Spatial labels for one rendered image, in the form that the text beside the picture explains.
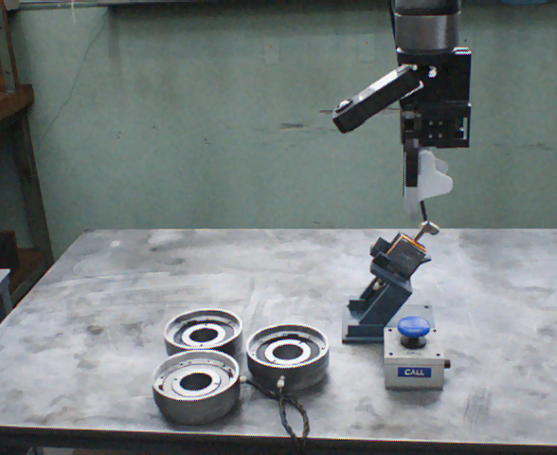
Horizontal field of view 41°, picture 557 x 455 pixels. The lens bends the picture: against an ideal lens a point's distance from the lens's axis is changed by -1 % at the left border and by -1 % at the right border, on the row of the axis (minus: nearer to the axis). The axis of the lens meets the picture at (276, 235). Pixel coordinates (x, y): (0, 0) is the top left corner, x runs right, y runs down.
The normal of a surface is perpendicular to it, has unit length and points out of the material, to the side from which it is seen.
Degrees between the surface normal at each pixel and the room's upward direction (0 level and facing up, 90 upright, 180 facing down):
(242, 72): 90
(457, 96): 91
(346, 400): 0
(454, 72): 91
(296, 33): 90
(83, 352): 0
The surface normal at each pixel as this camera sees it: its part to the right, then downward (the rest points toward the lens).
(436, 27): 0.08, 0.39
